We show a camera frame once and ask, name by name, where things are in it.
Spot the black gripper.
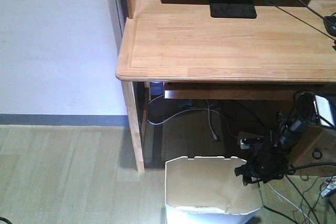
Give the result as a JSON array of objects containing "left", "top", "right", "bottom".
[{"left": 234, "top": 130, "right": 291, "bottom": 186}]

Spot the white cardboard trash bin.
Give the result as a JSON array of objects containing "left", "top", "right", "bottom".
[{"left": 165, "top": 156, "right": 262, "bottom": 223}]

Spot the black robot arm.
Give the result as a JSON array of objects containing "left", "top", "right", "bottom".
[{"left": 234, "top": 91, "right": 335, "bottom": 186}]

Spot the wooden drawer cabinet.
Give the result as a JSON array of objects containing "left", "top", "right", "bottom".
[{"left": 286, "top": 126, "right": 335, "bottom": 167}]

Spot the light wooden desk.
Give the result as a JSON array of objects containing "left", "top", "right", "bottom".
[{"left": 116, "top": 0, "right": 335, "bottom": 172}]

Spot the black computer monitor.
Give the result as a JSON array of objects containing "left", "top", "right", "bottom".
[{"left": 209, "top": 0, "right": 257, "bottom": 19}]

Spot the white power plug cable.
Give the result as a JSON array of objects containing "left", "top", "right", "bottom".
[{"left": 205, "top": 99, "right": 220, "bottom": 143}]

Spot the white cable under desk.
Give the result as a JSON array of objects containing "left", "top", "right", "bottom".
[{"left": 146, "top": 94, "right": 239, "bottom": 141}]

